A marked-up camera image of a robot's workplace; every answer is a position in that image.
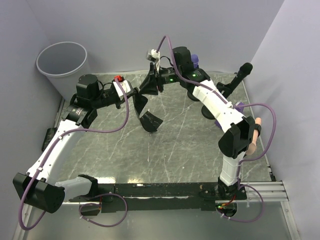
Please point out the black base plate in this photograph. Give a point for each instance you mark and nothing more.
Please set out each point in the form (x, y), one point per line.
(162, 196)

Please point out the aluminium rail frame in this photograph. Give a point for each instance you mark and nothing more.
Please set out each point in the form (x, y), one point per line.
(264, 215)

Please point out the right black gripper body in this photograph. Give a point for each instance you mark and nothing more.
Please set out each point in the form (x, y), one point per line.
(166, 76)

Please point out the grey plastic trash bin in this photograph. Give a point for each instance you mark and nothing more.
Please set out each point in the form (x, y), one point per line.
(63, 63)

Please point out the purple microphone on stand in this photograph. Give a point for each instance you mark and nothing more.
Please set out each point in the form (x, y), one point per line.
(195, 76)

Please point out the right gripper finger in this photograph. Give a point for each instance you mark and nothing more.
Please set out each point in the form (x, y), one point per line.
(150, 80)
(149, 88)

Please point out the purple box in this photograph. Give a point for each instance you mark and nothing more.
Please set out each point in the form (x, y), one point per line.
(239, 106)

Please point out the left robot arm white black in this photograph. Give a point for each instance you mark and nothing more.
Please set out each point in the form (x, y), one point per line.
(39, 186)

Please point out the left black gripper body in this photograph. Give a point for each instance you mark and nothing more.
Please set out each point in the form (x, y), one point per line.
(107, 98)

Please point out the black trash bag roll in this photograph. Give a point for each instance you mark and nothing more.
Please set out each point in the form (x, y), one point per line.
(149, 122)

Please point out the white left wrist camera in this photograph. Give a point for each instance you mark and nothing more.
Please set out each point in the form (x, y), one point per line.
(122, 87)

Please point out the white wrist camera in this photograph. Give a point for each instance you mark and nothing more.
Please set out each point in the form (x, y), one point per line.
(154, 56)
(122, 87)

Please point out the black microphone on stand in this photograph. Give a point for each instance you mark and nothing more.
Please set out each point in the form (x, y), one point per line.
(227, 89)

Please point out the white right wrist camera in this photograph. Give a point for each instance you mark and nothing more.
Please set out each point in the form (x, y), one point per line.
(154, 56)

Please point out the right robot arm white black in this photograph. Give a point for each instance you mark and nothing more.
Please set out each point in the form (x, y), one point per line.
(240, 132)

